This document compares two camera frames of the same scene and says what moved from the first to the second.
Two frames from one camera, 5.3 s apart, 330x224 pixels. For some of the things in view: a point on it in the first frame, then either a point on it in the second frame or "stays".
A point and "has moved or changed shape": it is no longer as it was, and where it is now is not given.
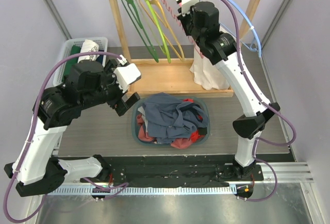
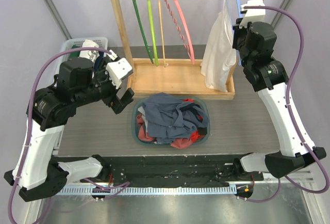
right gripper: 186,22 -> 237,36
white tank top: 205,74 has moved or changed shape
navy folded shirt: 100,58 stays
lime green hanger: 154,19 -> 152,28
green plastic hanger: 148,43 has moved or changed shape
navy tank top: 168,117 stays
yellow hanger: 153,0 has moved or changed shape
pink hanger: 163,2 -> 189,48
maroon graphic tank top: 179,143 stays
